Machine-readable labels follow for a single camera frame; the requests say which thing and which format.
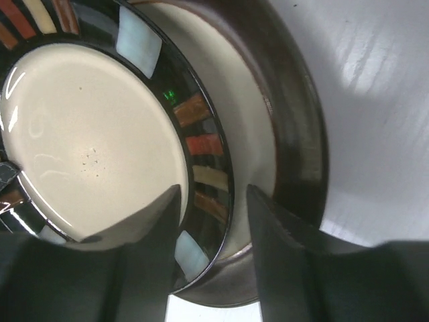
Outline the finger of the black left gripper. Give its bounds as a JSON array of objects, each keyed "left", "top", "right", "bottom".
[{"left": 0, "top": 150, "right": 20, "bottom": 191}]

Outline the black rimmed round plate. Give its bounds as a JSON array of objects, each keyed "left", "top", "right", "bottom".
[{"left": 1, "top": 1, "right": 234, "bottom": 293}]

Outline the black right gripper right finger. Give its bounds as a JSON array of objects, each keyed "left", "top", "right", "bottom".
[{"left": 247, "top": 185, "right": 428, "bottom": 321}]

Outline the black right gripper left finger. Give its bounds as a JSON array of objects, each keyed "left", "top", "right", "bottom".
[{"left": 1, "top": 185, "right": 181, "bottom": 321}]

